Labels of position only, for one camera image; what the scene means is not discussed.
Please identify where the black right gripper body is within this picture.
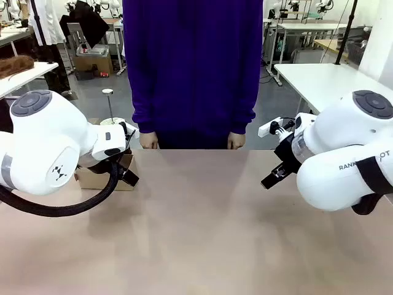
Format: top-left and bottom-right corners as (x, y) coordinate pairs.
(274, 133), (304, 176)

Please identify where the person's right hand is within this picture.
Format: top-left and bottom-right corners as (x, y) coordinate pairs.
(139, 132), (160, 151)

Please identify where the person's right forearm purple sleeve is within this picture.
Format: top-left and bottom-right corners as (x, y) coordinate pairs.
(128, 61), (158, 135)

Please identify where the large white table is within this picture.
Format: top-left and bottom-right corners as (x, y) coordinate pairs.
(273, 63), (393, 115)

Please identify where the person's left hand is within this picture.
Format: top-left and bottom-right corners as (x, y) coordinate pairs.
(227, 132), (247, 151)

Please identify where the white table with brown fur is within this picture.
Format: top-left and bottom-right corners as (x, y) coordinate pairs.
(0, 61), (60, 100)

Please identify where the person's left forearm purple sleeve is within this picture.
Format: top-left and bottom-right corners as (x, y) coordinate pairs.
(229, 61), (261, 136)

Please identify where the brown cardboard cup carrier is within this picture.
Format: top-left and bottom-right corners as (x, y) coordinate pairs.
(74, 153), (139, 192)

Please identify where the round metal pedestal stand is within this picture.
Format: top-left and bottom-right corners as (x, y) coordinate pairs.
(99, 88), (125, 127)

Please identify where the black hanging cloth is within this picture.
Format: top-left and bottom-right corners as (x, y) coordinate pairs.
(59, 0), (111, 50)

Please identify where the white background workbench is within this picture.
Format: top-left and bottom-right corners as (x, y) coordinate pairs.
(263, 18), (349, 87)

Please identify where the left arm black cable sleeve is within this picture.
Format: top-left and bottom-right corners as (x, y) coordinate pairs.
(0, 161), (120, 218)

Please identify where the person in white coat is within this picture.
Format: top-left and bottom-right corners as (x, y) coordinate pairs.
(28, 0), (72, 95)

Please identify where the black vertical pole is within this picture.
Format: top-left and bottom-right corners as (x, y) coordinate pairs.
(334, 0), (359, 66)

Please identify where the small black case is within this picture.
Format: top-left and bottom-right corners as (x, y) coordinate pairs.
(75, 70), (95, 82)

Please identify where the brown cardboard box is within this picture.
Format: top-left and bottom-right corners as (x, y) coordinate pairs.
(73, 54), (114, 75)

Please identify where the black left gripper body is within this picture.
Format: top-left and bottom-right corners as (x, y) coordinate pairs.
(80, 149), (133, 176)

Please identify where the grey plastic tray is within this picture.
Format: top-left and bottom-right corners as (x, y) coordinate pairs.
(76, 44), (111, 58)

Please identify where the grey wire bin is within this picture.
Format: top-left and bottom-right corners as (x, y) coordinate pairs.
(346, 26), (373, 66)

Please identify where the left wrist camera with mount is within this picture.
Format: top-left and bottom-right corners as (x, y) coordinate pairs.
(120, 121), (140, 145)

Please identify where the person in purple hoodie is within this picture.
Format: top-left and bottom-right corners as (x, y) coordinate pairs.
(122, 0), (264, 151)

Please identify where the brown furry cloth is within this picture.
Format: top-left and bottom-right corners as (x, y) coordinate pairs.
(0, 54), (35, 79)

